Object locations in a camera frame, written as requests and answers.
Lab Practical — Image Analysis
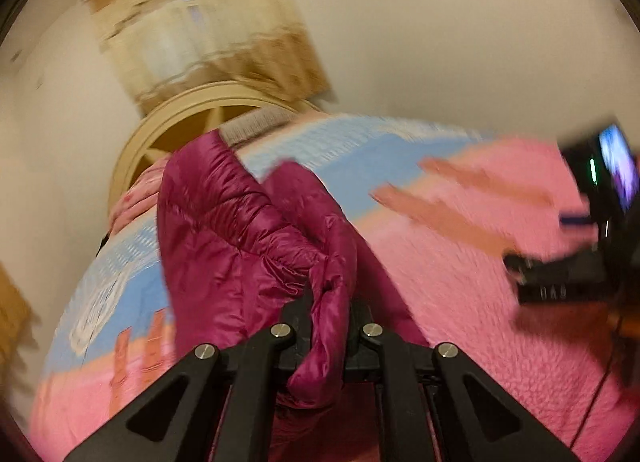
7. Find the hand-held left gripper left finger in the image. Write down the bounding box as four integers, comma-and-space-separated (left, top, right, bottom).
62, 287, 315, 462

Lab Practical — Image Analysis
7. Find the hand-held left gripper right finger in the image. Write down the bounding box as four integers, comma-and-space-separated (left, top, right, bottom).
345, 299, 581, 462

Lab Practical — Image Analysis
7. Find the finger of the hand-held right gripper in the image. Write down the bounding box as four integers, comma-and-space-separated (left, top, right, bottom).
557, 212, 598, 228

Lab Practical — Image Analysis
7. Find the magenta puffer jacket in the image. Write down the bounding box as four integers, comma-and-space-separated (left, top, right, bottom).
157, 129, 431, 462

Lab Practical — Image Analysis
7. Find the blue and pink printed blanket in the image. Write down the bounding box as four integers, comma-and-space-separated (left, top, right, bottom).
30, 112, 640, 462

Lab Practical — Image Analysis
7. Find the grey striped pillow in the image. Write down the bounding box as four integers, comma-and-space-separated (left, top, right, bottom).
220, 107, 301, 145

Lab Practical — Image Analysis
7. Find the pink folded quilt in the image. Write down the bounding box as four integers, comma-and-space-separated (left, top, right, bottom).
109, 157, 168, 238

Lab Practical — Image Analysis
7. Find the cream wooden bed headboard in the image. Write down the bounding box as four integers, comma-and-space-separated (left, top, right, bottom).
107, 82, 326, 213

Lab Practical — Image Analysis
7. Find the beige patterned curtain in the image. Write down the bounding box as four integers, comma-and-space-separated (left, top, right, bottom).
82, 0, 333, 116

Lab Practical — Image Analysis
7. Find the thin black cable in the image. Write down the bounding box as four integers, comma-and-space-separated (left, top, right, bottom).
570, 337, 626, 448

